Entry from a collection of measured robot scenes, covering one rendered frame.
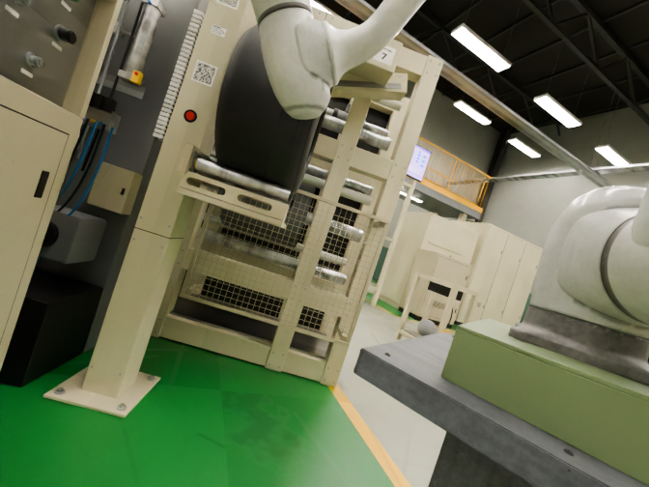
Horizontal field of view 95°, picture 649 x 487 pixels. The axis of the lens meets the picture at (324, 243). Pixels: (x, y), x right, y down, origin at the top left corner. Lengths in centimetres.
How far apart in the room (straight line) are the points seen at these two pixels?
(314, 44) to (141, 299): 101
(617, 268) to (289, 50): 57
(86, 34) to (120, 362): 104
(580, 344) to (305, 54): 62
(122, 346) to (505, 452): 120
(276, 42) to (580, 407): 66
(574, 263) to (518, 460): 29
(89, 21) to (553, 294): 128
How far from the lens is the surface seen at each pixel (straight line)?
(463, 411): 44
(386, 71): 164
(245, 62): 105
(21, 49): 107
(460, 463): 60
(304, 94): 58
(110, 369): 139
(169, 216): 121
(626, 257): 51
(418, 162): 556
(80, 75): 118
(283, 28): 61
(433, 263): 558
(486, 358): 49
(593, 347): 59
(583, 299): 58
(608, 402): 49
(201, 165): 111
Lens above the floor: 78
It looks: level
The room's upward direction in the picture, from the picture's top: 18 degrees clockwise
